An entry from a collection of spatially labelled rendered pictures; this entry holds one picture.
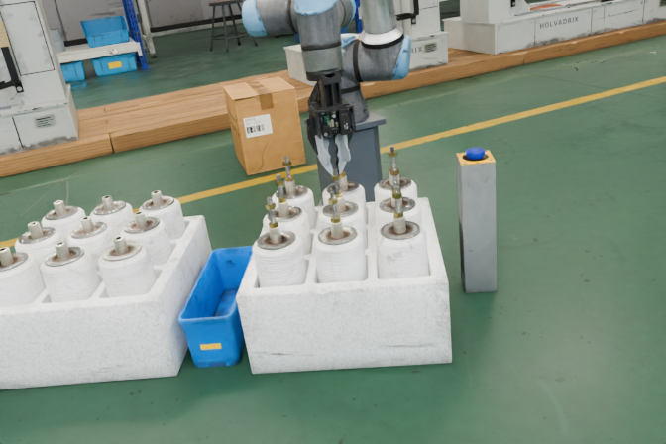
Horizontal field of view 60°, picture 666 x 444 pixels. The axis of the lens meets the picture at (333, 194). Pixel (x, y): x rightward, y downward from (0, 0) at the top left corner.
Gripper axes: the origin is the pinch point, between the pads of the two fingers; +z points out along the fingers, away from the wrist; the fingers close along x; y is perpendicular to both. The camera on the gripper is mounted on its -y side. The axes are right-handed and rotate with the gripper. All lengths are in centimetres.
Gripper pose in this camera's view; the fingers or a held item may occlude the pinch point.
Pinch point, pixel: (334, 167)
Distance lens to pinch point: 116.9
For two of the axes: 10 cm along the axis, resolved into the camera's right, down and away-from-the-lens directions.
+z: 1.2, 9.2, 3.8
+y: 2.4, 3.4, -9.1
